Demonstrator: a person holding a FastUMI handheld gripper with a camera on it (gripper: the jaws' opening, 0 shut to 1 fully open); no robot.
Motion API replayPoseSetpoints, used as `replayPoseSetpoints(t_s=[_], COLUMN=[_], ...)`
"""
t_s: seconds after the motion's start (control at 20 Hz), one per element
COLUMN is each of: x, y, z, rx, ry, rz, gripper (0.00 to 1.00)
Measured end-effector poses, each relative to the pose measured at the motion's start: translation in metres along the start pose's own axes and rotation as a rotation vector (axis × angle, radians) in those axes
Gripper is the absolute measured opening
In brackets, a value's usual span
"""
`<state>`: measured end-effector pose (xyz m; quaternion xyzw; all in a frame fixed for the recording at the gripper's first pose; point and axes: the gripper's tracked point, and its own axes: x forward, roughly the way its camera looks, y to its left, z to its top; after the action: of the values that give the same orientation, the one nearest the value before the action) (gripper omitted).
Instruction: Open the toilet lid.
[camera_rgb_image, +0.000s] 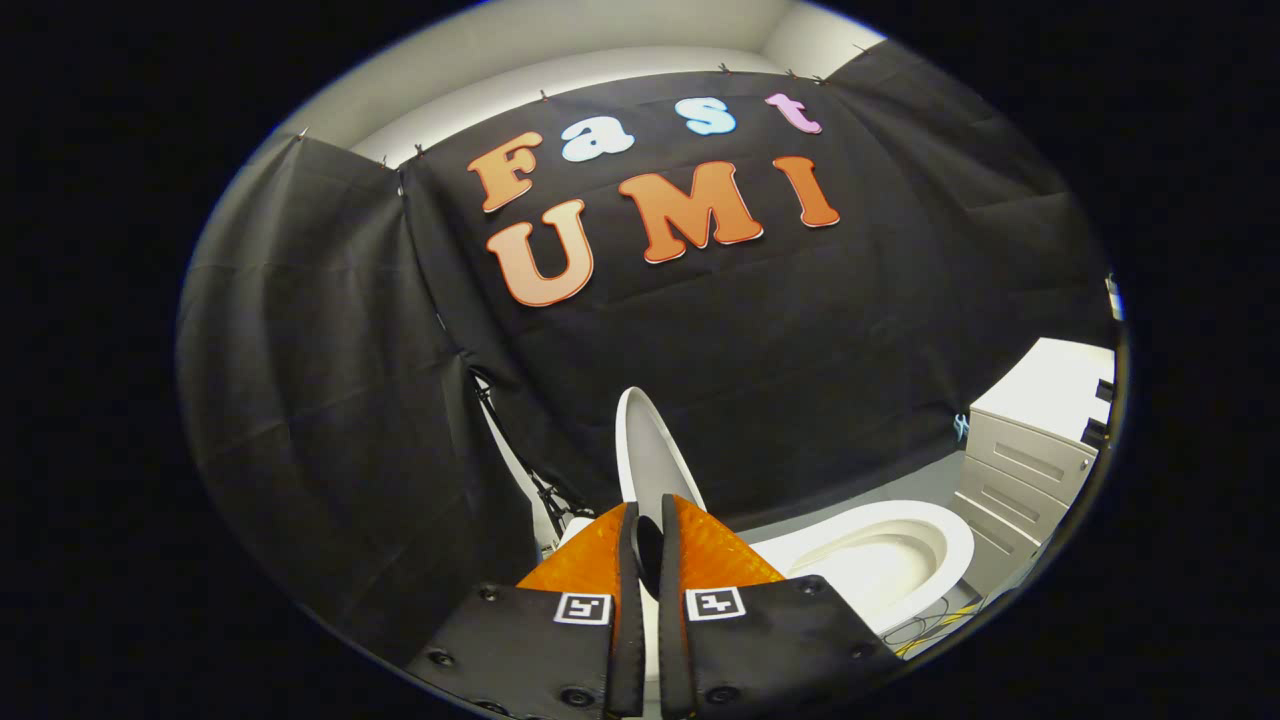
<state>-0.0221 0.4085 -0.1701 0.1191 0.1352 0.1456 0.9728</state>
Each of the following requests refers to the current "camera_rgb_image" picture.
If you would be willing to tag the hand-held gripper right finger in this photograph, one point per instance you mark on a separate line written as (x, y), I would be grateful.
(672, 620)

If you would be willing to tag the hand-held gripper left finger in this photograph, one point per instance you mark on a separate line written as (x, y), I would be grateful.
(628, 620)

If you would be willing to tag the white toilet tank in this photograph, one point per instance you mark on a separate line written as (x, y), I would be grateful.
(575, 527)

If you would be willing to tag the black backdrop cloth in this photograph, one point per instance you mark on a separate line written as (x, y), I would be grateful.
(780, 330)

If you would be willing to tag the light blue clip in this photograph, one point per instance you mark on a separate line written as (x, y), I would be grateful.
(960, 427)

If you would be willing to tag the white drawer cabinet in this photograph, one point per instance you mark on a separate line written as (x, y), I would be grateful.
(1040, 390)

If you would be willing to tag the small black box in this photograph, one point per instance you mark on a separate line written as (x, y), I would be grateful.
(1098, 435)
(1105, 390)

